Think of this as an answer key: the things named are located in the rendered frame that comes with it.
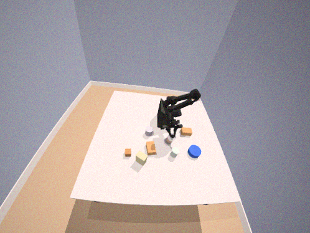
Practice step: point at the orange rectangular block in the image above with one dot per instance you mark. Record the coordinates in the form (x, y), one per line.
(151, 150)
(186, 131)

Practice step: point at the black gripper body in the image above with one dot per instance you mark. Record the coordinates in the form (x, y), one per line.
(171, 126)

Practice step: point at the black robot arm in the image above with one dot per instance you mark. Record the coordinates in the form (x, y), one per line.
(175, 109)

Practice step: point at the small orange block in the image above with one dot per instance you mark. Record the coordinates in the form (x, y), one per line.
(127, 152)

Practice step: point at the pale yellow box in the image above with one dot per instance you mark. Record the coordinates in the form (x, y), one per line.
(141, 158)

